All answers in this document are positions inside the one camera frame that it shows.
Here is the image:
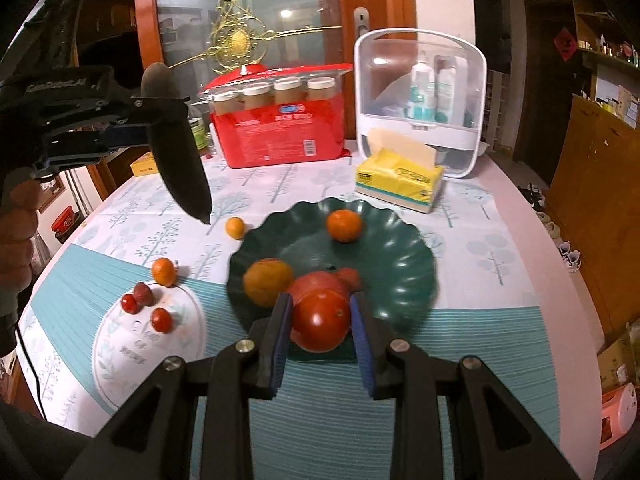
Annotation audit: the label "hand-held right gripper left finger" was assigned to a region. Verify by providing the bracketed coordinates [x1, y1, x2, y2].
[65, 292, 294, 480]

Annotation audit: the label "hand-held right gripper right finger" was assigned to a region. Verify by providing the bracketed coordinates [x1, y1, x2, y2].
[349, 292, 581, 480]

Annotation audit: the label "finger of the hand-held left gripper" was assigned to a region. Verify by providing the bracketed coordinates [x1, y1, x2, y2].
[35, 125, 151, 170]
[107, 94, 191, 127]

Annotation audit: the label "large yellow orange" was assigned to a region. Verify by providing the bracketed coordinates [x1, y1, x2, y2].
[243, 258, 295, 307]

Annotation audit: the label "dark overripe banana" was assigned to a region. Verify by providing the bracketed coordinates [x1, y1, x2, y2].
[140, 61, 212, 226]

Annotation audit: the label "dark green scalloped plate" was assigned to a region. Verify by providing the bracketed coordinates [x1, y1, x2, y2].
[226, 197, 440, 363]

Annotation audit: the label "tangerine with stem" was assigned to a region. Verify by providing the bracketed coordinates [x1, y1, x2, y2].
[152, 257, 179, 288]

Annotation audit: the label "person's left hand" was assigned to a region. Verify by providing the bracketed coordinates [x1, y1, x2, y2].
[0, 166, 43, 316]

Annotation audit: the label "flat yellow box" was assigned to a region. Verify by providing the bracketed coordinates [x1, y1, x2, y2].
[130, 151, 163, 177]

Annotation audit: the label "green label glass bottle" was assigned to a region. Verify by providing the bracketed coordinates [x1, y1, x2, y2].
[187, 105, 210, 151]

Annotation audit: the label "red bucket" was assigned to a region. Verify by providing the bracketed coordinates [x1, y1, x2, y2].
[51, 208, 83, 235]

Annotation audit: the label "red box with jars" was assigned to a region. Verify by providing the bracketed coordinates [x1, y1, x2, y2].
[197, 63, 354, 168]

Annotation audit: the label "yellow tissue pack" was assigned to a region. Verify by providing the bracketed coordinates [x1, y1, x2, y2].
[355, 129, 445, 216]

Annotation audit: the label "white shoes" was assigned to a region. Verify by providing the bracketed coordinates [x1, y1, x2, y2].
[555, 242, 583, 273]

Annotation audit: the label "black shoes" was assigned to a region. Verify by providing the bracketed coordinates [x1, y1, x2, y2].
[517, 185, 548, 211]

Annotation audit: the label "white clear storage box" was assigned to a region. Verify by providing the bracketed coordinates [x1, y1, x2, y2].
[353, 30, 488, 179]

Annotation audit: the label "cardboard box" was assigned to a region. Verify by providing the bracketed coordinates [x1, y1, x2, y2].
[597, 320, 640, 393]

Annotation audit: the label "white teal lotion bottle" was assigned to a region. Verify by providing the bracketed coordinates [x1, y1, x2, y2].
[436, 62, 468, 123]
[409, 55, 436, 121]

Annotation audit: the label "pink stool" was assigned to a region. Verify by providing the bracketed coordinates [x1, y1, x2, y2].
[597, 382, 638, 451]

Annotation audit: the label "person's dark trousers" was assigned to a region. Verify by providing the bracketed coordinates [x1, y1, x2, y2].
[0, 400, 101, 480]

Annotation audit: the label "wooden cabinet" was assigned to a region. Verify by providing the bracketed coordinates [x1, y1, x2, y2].
[545, 95, 640, 331]

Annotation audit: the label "black cable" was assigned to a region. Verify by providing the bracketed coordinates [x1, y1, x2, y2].
[17, 320, 47, 418]

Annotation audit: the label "red diamond wall decoration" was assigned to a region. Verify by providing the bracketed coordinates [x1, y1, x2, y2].
[552, 30, 583, 63]

